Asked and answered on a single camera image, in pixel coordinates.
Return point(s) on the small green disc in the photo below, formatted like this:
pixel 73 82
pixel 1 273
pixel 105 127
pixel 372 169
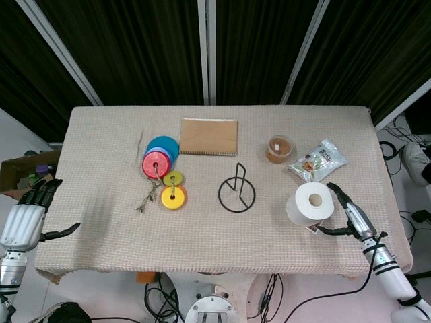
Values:
pixel 173 177

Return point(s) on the silver snack bag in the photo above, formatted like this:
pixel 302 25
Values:
pixel 320 161

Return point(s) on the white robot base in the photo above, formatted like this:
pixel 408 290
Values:
pixel 210 303

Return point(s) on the small printed card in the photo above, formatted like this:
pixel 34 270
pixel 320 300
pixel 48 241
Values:
pixel 313 229

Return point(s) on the beige woven tablecloth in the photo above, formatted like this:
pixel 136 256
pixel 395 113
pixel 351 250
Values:
pixel 215 208

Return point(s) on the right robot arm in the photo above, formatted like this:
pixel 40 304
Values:
pixel 392 272

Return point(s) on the cardboard box with clutter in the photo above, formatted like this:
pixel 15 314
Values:
pixel 23 176

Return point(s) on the clear jar with brown contents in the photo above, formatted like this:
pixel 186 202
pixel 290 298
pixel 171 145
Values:
pixel 279 148

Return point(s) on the white toilet paper roll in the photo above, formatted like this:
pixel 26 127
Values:
pixel 311 204

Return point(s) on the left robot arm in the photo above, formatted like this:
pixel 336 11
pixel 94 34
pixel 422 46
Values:
pixel 10 269

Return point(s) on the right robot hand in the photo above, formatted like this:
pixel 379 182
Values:
pixel 357 218

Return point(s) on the light blue disc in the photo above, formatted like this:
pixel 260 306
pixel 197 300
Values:
pixel 165 151

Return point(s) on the black shoe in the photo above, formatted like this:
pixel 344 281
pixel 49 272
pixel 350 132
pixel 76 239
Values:
pixel 64 313

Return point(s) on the brown spiral notebook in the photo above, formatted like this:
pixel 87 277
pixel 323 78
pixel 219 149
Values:
pixel 209 136

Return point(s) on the yellow disc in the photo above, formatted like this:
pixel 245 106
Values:
pixel 173 198

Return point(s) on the large blue disc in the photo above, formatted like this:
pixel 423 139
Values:
pixel 166 143

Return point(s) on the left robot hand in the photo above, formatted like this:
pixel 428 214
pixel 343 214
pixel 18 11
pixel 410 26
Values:
pixel 23 215

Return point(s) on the red disc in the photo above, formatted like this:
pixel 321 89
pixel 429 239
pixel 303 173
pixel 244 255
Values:
pixel 156 165

